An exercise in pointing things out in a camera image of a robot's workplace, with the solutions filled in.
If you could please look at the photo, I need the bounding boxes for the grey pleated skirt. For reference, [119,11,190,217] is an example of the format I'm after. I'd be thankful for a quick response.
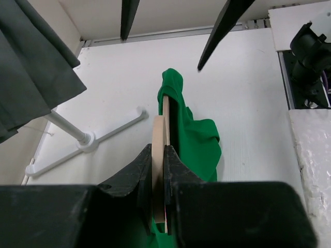
[1,1,86,142]

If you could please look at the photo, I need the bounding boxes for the green t shirt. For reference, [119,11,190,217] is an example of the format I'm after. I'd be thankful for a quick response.
[144,68,223,248]

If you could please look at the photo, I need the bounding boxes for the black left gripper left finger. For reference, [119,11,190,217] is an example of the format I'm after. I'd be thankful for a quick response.
[1,145,152,247]

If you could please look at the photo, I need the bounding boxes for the aluminium side rail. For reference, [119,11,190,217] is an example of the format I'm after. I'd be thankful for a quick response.
[82,18,270,48]

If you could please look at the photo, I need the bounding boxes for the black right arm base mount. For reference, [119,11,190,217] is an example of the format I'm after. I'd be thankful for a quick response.
[278,22,330,110]

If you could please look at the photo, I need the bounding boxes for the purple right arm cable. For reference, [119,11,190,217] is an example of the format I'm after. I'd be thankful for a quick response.
[320,72,331,94]

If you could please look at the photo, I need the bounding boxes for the beige wooden hanger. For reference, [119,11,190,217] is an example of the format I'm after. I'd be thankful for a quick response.
[152,95,170,233]

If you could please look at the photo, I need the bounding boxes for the white rack stand base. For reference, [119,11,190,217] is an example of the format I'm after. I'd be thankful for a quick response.
[25,106,147,177]

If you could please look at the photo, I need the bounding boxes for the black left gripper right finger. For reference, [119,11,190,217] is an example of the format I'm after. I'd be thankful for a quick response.
[163,146,318,247]

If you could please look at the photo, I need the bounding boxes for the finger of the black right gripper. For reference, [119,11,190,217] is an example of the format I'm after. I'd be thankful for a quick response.
[120,0,140,40]
[197,0,255,71]

